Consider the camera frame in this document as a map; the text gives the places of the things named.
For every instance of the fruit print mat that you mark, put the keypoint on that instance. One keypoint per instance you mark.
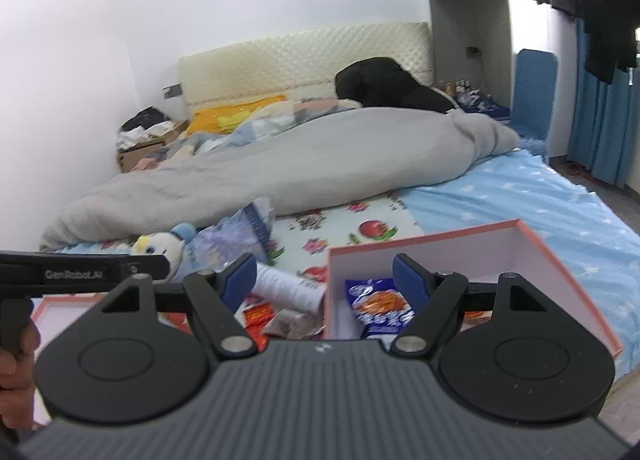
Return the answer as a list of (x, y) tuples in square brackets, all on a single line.
[(340, 220)]

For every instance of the cardboard box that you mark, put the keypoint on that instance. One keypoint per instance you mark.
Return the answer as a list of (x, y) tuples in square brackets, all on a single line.
[(142, 155)]

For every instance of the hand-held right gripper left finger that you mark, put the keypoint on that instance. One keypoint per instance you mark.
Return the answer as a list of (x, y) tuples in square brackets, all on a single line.
[(240, 285)]

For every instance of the grey duvet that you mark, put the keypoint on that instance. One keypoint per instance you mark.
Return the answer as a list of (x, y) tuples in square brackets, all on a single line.
[(280, 165)]

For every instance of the red slippers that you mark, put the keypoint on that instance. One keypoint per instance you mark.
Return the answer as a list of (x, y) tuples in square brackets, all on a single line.
[(580, 170)]

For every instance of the white crumpled cloth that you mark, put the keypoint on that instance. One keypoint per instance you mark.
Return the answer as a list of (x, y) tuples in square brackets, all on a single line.
[(135, 136)]

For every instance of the clear plastic bag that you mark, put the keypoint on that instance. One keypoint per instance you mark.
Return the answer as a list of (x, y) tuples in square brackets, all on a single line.
[(235, 230)]

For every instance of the person's left hand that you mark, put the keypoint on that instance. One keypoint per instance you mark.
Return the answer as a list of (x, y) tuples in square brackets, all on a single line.
[(15, 390)]

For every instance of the row of small bottles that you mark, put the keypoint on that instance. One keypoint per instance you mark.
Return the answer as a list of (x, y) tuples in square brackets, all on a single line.
[(457, 88)]

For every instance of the yellow pillow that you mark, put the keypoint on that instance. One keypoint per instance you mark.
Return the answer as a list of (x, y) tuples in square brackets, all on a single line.
[(220, 119)]

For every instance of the black padded jacket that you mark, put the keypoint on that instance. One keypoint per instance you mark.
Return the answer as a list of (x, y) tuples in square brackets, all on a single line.
[(385, 83)]

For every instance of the red patterned snack packet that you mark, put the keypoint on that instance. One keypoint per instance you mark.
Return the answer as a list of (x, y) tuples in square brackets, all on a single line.
[(475, 319)]

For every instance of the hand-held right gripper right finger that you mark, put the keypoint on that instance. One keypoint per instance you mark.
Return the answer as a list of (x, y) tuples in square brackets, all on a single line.
[(406, 285)]

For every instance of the blue curtain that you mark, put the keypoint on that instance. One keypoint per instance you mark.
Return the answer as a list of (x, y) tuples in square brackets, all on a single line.
[(600, 140)]

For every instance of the dark hanging clothes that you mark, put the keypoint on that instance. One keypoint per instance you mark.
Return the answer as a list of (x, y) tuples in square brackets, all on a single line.
[(600, 5)]

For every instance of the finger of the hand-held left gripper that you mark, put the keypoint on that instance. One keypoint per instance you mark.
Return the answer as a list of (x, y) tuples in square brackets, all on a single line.
[(147, 266)]

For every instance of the cream quilted headboard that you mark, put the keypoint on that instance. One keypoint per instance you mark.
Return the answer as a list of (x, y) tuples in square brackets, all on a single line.
[(300, 65)]

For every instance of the blue star bed sheet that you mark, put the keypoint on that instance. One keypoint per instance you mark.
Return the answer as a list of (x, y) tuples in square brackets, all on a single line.
[(525, 200)]

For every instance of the pink gift box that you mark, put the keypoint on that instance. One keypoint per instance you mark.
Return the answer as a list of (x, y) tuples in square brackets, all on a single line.
[(475, 250)]

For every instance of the grey wall switch panel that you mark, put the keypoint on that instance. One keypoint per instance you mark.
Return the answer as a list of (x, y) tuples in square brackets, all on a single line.
[(172, 90)]

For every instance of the blue and white shoes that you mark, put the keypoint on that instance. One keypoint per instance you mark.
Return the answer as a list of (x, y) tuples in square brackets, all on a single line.
[(485, 106)]

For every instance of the black cloth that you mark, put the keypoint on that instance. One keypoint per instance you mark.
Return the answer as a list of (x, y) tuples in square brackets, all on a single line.
[(142, 118)]

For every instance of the blue snack packet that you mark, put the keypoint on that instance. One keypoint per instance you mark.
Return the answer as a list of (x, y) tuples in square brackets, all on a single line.
[(375, 307)]

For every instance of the black wall socket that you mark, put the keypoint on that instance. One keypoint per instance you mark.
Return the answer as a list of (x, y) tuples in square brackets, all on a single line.
[(472, 51)]

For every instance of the white printed bottle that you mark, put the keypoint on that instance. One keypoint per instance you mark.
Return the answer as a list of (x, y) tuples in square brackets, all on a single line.
[(290, 290)]

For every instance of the blue and white plush toy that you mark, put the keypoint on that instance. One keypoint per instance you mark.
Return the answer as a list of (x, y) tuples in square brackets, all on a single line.
[(155, 244)]

